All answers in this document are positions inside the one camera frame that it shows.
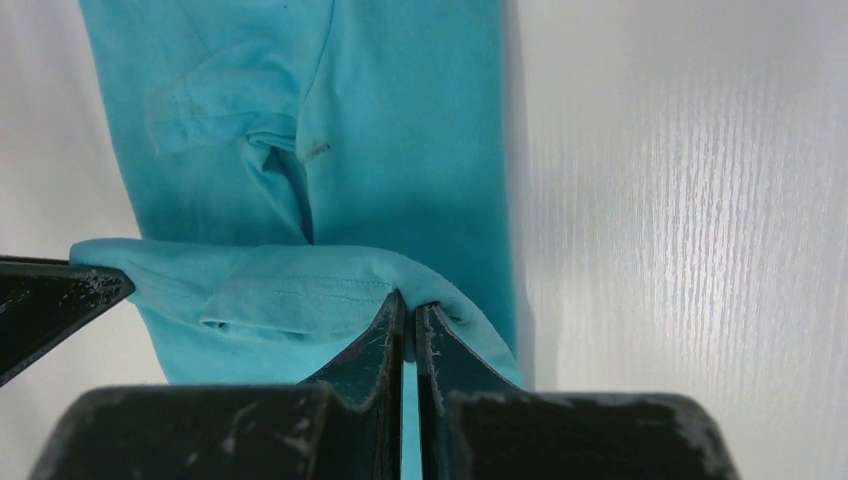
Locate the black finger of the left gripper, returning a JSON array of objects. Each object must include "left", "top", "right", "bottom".
[{"left": 1, "top": 256, "right": 135, "bottom": 385}]

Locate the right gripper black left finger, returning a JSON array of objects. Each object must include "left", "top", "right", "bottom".
[{"left": 31, "top": 292, "right": 406, "bottom": 479}]

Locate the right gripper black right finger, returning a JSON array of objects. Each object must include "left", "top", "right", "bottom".
[{"left": 415, "top": 304, "right": 738, "bottom": 479}]

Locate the teal t shirt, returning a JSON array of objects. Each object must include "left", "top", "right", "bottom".
[{"left": 69, "top": 0, "right": 525, "bottom": 480}]

